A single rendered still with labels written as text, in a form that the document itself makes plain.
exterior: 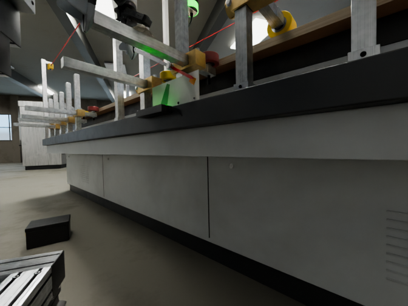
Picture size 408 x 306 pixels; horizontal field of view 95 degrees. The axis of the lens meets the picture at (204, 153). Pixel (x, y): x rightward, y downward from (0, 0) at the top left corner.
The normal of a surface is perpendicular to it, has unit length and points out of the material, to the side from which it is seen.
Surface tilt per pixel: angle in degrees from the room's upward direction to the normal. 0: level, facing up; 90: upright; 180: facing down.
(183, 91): 90
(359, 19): 90
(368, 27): 90
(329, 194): 90
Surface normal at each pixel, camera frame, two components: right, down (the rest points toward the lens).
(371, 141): -0.66, 0.04
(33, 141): 0.35, 0.02
